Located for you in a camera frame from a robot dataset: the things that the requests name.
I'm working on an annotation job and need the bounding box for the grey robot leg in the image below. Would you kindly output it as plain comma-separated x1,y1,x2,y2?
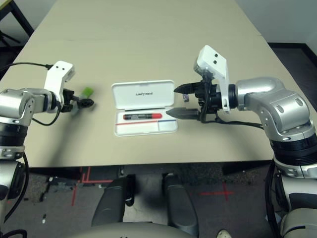
91,175,136,226
162,173,200,238

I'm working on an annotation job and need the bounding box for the black desk frame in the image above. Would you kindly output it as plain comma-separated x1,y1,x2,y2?
0,0,35,33

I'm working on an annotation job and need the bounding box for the grey robot torso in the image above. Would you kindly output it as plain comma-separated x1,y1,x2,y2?
70,222,199,238

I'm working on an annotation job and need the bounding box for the green capped highlighter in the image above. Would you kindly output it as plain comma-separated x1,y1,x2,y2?
70,87,94,116

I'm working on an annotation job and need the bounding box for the grey robot left leg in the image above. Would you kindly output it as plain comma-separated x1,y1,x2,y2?
91,175,136,226

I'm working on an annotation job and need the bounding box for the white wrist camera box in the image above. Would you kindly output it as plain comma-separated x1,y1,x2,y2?
193,45,233,114
44,60,76,105

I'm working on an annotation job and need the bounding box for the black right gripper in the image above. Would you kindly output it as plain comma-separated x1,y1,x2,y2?
165,76,225,123

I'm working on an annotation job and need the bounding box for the black tripod stand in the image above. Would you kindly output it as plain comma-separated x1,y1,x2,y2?
0,31,22,48

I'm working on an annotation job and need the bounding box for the dark table underframe bar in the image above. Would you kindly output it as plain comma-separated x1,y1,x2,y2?
118,165,184,174

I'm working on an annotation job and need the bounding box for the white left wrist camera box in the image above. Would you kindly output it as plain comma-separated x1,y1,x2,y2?
44,60,76,105

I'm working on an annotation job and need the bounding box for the grey robot right leg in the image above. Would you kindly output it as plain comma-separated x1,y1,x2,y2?
162,173,200,238

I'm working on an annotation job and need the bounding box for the white plastic pencil case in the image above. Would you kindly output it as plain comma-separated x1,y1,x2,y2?
110,79,179,137

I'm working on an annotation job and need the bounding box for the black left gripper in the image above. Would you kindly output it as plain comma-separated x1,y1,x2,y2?
59,89,95,113

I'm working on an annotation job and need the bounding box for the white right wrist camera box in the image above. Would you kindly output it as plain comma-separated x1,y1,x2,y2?
193,45,233,114

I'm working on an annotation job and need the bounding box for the black marker with red cap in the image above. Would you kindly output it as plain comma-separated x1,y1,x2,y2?
123,113,163,121

